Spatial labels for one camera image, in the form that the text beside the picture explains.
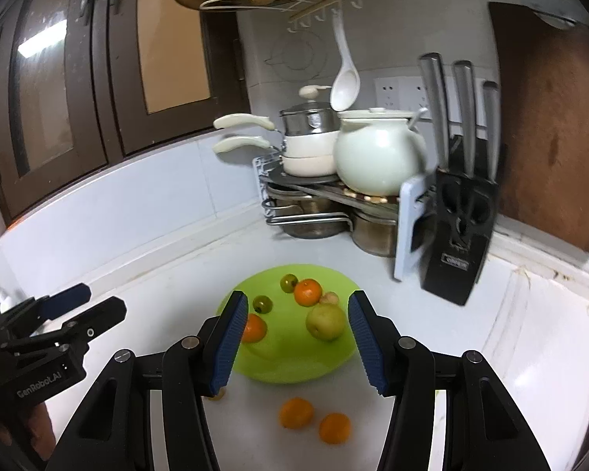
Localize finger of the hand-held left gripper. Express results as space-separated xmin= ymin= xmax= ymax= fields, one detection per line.
xmin=61 ymin=296 xmax=128 ymax=354
xmin=0 ymin=283 xmax=92 ymax=349

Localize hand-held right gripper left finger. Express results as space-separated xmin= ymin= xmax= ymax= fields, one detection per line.
xmin=44 ymin=290 xmax=249 ymax=471

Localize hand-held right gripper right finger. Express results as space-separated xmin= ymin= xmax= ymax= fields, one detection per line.
xmin=348 ymin=290 xmax=553 ymax=471

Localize orange tangerine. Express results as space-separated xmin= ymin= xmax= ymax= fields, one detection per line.
xmin=240 ymin=313 xmax=268 ymax=345
xmin=294 ymin=279 xmax=322 ymax=306
xmin=279 ymin=397 xmax=315 ymax=429
xmin=319 ymin=412 xmax=351 ymax=445

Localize yellow-green pear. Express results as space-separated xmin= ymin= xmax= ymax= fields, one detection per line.
xmin=305 ymin=303 xmax=348 ymax=341

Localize green plate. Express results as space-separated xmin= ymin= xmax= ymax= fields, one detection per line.
xmin=216 ymin=264 xmax=361 ymax=384

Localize person's left forearm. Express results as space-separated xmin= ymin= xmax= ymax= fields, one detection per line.
xmin=17 ymin=400 xmax=55 ymax=457

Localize tall steel pot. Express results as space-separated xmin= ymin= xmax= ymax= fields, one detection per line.
xmin=349 ymin=206 xmax=403 ymax=258

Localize black knife block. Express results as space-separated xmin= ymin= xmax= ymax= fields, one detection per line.
xmin=419 ymin=135 xmax=500 ymax=306

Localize grey corner shelf rack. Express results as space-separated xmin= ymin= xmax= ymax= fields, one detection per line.
xmin=252 ymin=150 xmax=440 ymax=281

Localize wide steel pot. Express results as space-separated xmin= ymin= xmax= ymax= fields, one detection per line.
xmin=262 ymin=184 xmax=354 ymax=239

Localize beaded pot trivet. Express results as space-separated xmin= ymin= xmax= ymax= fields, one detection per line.
xmin=344 ymin=189 xmax=401 ymax=205

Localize black kitchen scissors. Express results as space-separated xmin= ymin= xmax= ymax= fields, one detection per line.
xmin=439 ymin=177 xmax=492 ymax=251

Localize white ceramic pot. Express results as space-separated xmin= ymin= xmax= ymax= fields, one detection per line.
xmin=333 ymin=107 xmax=429 ymax=197

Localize white saucepan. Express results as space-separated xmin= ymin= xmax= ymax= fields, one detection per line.
xmin=213 ymin=113 xmax=339 ymax=160
xmin=213 ymin=135 xmax=337 ymax=177

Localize steel pot with lid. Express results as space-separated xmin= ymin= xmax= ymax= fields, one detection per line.
xmin=280 ymin=85 xmax=342 ymax=137

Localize white ladle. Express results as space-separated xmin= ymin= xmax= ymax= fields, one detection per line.
xmin=330 ymin=7 xmax=360 ymax=111

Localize brown wooden cutting board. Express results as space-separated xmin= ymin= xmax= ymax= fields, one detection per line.
xmin=488 ymin=1 xmax=589 ymax=257

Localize brown wall cabinet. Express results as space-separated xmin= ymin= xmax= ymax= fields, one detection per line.
xmin=0 ymin=0 xmax=252 ymax=226

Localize steel handle knife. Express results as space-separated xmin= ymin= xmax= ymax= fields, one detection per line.
xmin=482 ymin=81 xmax=500 ymax=180
xmin=419 ymin=52 xmax=452 ymax=172
xmin=452 ymin=60 xmax=477 ymax=177

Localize white wall socket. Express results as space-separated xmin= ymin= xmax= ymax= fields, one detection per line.
xmin=375 ymin=77 xmax=401 ymax=109
xmin=401 ymin=78 xmax=430 ymax=109

